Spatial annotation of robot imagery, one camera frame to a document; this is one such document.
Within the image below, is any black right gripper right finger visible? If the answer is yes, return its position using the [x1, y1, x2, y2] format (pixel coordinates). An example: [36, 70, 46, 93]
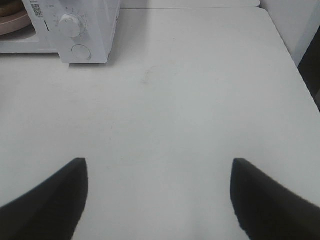
[230, 158, 320, 240]

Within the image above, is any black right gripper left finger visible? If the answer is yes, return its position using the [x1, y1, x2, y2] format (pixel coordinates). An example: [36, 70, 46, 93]
[0, 158, 88, 240]

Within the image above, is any round door release button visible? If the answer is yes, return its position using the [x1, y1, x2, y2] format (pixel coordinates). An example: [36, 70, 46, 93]
[71, 44, 91, 60]

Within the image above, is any pink round plate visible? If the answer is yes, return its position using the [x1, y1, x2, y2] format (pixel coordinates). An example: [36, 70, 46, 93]
[0, 9, 32, 36]

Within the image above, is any toy burger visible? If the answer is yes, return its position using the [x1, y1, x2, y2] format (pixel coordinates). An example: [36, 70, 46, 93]
[0, 0, 25, 18]

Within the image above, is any white microwave oven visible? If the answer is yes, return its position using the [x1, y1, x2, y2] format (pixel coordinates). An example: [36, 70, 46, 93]
[0, 0, 121, 64]

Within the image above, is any white lower timer knob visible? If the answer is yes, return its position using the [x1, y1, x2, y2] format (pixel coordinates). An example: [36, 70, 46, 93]
[58, 13, 81, 38]

